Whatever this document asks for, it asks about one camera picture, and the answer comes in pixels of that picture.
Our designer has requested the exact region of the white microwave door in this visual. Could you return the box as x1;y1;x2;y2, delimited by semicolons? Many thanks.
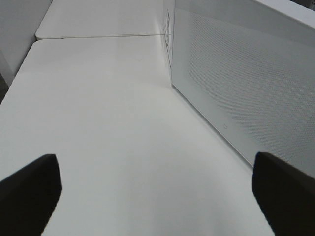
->
171;0;315;176

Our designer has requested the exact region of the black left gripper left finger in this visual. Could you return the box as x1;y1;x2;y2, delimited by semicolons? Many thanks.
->
0;154;62;236

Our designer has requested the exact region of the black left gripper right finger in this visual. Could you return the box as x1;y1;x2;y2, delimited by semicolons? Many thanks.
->
252;152;315;236

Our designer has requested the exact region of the white microwave oven body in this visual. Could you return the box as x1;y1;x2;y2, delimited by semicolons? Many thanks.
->
166;0;315;30

